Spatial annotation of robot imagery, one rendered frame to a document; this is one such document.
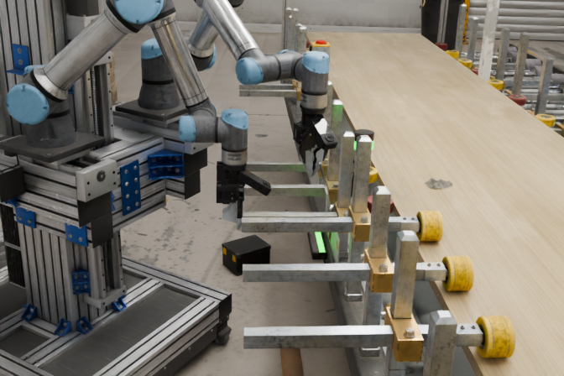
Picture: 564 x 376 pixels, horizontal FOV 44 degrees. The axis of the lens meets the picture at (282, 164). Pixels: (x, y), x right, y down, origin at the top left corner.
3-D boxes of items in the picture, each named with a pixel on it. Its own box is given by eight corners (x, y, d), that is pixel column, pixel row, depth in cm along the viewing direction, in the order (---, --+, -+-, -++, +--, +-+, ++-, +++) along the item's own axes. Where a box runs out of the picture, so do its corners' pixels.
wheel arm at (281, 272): (242, 283, 156) (242, 268, 155) (242, 275, 159) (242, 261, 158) (460, 281, 159) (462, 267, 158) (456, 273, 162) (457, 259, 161)
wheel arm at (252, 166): (240, 174, 254) (240, 163, 252) (240, 170, 257) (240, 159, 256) (357, 174, 257) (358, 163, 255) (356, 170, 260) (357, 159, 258)
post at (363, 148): (347, 301, 193) (358, 138, 176) (346, 295, 196) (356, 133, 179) (360, 301, 193) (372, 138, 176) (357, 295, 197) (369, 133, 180)
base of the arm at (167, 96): (128, 105, 248) (127, 78, 245) (157, 96, 260) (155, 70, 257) (161, 112, 241) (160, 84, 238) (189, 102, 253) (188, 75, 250)
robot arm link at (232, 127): (219, 107, 199) (248, 107, 199) (219, 143, 203) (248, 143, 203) (217, 114, 191) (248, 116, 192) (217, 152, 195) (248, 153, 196)
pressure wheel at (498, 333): (471, 326, 142) (479, 364, 137) (482, 309, 136) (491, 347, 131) (499, 326, 143) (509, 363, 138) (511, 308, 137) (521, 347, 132)
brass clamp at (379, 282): (369, 293, 155) (370, 273, 153) (359, 263, 168) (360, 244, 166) (396, 293, 155) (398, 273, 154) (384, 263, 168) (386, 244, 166)
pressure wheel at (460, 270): (449, 254, 157) (439, 257, 165) (451, 290, 156) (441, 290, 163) (475, 254, 157) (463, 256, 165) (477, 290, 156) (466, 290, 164)
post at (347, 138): (334, 278, 219) (342, 133, 202) (332, 272, 222) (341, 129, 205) (345, 278, 219) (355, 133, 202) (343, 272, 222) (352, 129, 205)
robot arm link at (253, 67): (180, -48, 208) (253, 67, 186) (211, -49, 214) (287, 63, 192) (170, -17, 216) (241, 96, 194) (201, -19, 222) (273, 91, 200)
